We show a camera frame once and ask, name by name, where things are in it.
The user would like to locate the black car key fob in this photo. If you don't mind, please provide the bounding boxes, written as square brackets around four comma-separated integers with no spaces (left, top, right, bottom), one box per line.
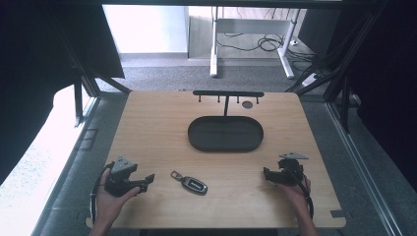
[169,169,209,197]

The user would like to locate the person's right hand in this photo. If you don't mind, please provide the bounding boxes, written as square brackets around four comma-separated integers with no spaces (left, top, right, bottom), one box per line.
[277,176,313,214]

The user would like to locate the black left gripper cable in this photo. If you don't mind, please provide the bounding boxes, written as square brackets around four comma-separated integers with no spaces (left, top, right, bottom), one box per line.
[89,161,116,225]

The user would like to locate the white desk frame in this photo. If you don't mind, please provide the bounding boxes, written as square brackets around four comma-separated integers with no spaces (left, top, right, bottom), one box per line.
[209,5,302,80]

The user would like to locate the black floor cables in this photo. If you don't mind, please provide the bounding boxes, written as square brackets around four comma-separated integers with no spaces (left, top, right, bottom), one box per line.
[217,30,317,72]

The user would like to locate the dark curtain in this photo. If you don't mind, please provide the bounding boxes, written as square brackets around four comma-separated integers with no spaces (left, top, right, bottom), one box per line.
[0,0,126,185]
[326,0,417,193]

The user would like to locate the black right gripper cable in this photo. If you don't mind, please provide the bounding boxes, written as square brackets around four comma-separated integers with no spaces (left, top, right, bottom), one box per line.
[285,166,315,220]

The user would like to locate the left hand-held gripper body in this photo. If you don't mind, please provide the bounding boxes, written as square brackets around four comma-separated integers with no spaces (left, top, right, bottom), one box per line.
[104,155,148,198]

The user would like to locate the white power strip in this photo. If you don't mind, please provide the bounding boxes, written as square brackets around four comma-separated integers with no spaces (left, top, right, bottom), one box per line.
[300,73,321,88]

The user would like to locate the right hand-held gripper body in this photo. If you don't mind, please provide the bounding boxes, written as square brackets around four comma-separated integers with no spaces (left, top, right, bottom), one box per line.
[276,151,310,187]

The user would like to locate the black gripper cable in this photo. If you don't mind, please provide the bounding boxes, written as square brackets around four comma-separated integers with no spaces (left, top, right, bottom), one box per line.
[89,161,116,225]
[285,166,315,220]

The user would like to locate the person's left hand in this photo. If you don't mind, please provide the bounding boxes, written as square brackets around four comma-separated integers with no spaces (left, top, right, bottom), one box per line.
[93,168,142,228]

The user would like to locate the black metal stand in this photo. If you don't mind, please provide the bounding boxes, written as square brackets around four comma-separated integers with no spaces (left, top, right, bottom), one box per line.
[60,32,133,128]
[284,0,389,134]

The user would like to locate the black key rack with tray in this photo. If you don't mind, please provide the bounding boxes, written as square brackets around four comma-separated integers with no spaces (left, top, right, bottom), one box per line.
[187,89,266,153]

